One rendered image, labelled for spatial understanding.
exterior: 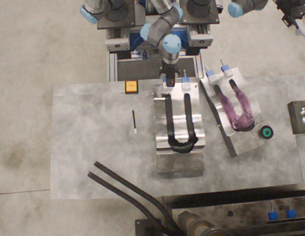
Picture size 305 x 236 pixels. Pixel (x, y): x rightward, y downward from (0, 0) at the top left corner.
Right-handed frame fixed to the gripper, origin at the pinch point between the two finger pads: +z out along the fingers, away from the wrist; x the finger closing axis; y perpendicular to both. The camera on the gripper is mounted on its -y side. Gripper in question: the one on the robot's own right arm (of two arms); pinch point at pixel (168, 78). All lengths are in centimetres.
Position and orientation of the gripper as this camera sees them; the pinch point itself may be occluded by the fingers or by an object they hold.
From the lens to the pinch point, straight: 144.1
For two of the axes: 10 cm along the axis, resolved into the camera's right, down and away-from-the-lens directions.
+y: -0.5, -9.6, 2.7
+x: -10.0, 0.5, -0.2
